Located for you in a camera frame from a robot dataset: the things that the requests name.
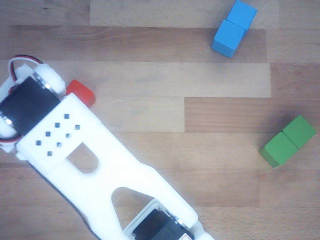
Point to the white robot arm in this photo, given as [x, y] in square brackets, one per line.
[100, 162]

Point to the long red block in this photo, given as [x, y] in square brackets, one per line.
[82, 91]

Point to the long blue block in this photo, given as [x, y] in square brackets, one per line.
[230, 35]

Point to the long green block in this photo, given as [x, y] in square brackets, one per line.
[282, 147]

